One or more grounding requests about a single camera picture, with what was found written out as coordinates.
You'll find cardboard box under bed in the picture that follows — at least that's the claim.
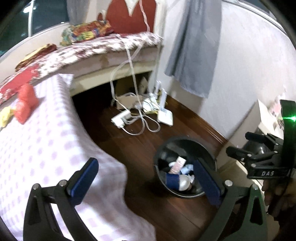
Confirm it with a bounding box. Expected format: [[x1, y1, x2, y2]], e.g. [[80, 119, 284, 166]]
[[115, 76, 148, 110]]

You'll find light blue crumpled cloth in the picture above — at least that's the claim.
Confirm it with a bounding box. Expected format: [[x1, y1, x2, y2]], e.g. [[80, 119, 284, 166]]
[[179, 164, 194, 176]]

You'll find pink checkered tablecloth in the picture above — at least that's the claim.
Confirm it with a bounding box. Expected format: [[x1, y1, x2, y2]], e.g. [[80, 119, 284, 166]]
[[1, 74, 156, 240]]

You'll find blue white small carton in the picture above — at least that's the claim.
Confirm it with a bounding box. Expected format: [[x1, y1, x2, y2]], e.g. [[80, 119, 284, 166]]
[[165, 173, 180, 190]]

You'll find white wifi router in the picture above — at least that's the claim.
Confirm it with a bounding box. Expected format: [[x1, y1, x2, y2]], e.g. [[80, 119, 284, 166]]
[[157, 109, 174, 126]]

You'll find red plastic bag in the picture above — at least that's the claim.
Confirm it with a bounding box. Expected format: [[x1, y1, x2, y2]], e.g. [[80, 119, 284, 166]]
[[14, 83, 39, 125]]

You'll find white power strip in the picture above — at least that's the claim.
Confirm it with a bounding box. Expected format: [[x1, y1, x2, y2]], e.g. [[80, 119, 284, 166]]
[[111, 110, 132, 128]]

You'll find floral bed quilt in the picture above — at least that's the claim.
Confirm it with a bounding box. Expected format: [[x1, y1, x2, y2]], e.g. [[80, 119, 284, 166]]
[[1, 32, 163, 104]]

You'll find window with white frame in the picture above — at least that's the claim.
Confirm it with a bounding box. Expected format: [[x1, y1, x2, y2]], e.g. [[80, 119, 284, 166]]
[[1, 1, 69, 56]]

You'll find yellow cloth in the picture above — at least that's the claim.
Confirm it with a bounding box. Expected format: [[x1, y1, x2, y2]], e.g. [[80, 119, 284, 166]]
[[0, 106, 14, 130]]

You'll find colourful patterned pillow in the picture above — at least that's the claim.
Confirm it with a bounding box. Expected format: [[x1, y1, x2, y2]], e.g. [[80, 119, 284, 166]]
[[60, 21, 113, 47]]

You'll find grey hanging towel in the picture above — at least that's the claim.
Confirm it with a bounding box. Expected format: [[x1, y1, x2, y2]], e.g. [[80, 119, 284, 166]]
[[165, 1, 222, 98]]

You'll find white cable bundle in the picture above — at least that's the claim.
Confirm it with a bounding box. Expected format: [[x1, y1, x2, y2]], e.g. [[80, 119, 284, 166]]
[[109, 0, 167, 136]]

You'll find grey curtain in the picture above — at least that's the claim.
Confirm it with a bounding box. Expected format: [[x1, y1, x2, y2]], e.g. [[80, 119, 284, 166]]
[[66, 0, 90, 25]]

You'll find white pink small bottle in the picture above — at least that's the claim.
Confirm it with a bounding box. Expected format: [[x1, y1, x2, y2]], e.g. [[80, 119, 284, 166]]
[[169, 157, 186, 174]]

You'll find black round trash bin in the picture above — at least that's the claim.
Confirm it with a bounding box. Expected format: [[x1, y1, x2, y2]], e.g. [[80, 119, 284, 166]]
[[154, 137, 217, 198]]

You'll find right human hand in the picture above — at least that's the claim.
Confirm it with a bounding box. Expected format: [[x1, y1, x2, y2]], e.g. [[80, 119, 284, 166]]
[[261, 178, 295, 217]]

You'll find red padded headboard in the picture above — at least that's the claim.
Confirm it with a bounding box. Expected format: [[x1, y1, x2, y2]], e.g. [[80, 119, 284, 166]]
[[97, 0, 157, 34]]

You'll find folded red yellow blanket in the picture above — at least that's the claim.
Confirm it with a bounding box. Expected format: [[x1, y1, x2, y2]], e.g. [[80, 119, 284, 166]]
[[15, 44, 57, 72]]

